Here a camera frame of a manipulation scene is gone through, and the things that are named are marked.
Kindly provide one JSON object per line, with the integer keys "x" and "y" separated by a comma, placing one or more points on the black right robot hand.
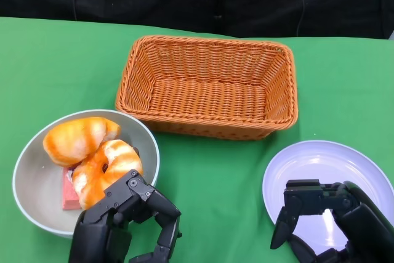
{"x": 369, "y": 223}

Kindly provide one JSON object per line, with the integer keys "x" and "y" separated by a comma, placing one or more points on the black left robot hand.
{"x": 101, "y": 223}

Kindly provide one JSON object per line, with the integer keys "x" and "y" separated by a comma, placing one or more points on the salmon pink cake slice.
{"x": 68, "y": 196}

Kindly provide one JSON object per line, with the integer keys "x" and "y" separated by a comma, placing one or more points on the pale green bowl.
{"x": 37, "y": 183}

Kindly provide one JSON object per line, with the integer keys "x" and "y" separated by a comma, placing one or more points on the oblong orange bread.
{"x": 74, "y": 139}

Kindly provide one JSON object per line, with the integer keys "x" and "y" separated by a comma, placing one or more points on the lavender plate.
{"x": 323, "y": 164}

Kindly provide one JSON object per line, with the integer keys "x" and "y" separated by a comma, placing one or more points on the orange wicker basket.
{"x": 209, "y": 103}

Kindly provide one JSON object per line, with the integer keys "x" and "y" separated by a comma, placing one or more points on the green tablecloth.
{"x": 61, "y": 75}

